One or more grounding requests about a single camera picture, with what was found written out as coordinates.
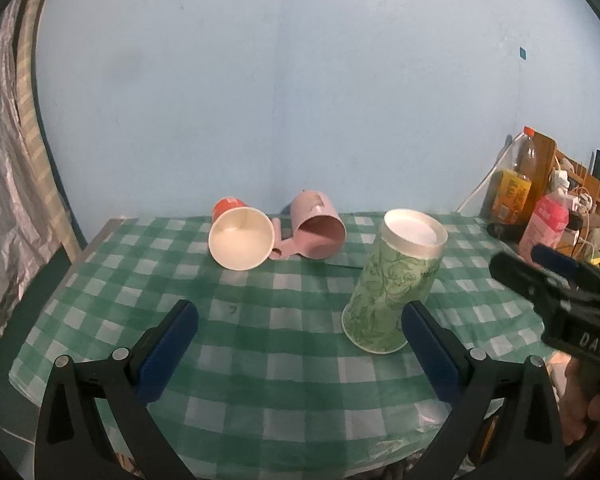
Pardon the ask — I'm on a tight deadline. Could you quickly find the orange paper cup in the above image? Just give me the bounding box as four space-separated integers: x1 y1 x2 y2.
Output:
208 196 276 272

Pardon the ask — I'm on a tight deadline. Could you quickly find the person's right hand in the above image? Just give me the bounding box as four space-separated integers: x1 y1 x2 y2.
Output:
562 359 600 450

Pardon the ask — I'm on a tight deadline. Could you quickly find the white cable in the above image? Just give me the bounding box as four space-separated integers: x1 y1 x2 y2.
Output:
454 135 514 214

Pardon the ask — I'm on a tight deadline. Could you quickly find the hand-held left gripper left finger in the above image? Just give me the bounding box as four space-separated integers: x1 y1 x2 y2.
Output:
34 299 200 480

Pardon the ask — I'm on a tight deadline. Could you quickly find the orange-capped drink bottle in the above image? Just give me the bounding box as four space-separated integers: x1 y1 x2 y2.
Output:
481 126 539 226

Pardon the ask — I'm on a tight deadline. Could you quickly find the green checkered tablecloth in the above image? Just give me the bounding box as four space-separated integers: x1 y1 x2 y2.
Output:
9 211 563 480

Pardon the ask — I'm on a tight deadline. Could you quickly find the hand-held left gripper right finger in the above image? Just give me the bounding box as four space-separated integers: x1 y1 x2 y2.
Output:
401 301 566 480

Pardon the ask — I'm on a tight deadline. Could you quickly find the green patterned paper cup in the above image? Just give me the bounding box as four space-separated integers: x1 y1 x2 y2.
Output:
341 208 449 356

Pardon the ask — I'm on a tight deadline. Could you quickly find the wooden rack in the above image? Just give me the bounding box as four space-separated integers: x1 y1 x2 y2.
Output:
509 132 600 222

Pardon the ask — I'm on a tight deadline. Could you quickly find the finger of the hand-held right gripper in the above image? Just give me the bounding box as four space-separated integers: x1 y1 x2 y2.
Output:
531 243 600 302
489 251 583 312

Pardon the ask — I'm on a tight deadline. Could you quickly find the pink plastic bottle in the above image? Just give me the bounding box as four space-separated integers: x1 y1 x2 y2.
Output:
518 186 570 262

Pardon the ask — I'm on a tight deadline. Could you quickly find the checkered fabric strip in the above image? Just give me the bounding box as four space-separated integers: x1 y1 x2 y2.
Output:
9 0 87 262

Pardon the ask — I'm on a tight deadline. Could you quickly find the pink plastic mug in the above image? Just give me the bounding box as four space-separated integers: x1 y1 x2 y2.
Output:
269 189 348 261

